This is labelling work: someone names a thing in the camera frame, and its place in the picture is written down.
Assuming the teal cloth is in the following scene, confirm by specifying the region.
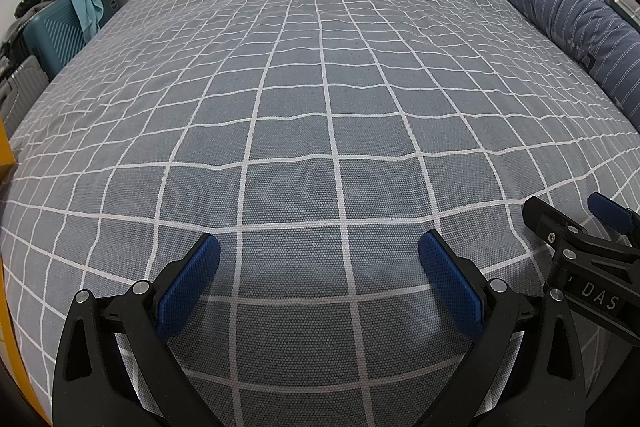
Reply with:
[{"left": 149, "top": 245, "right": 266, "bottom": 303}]
[{"left": 67, "top": 0, "right": 105, "bottom": 44}]

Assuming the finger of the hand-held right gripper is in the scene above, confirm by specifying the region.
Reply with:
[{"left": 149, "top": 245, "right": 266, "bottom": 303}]
[
  {"left": 586, "top": 192, "right": 640, "bottom": 250},
  {"left": 522, "top": 196, "right": 590, "bottom": 259}
]

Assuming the blue striped pillow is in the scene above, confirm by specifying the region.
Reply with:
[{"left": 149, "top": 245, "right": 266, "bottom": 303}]
[{"left": 495, "top": 0, "right": 640, "bottom": 128}]

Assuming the grey checked bed sheet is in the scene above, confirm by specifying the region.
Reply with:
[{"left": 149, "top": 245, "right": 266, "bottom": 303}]
[{"left": 0, "top": 0, "right": 640, "bottom": 427}]

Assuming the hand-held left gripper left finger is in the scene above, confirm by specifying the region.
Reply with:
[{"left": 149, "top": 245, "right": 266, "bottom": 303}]
[{"left": 52, "top": 232, "right": 222, "bottom": 427}]

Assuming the teal suitcase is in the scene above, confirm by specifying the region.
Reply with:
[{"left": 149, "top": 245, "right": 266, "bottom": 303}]
[{"left": 22, "top": 0, "right": 122, "bottom": 81}]

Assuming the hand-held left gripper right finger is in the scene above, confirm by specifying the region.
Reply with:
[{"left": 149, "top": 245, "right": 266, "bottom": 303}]
[{"left": 417, "top": 229, "right": 587, "bottom": 427}]

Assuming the grey suitcase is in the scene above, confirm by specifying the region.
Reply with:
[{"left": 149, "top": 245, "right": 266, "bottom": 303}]
[{"left": 0, "top": 54, "right": 52, "bottom": 138}]

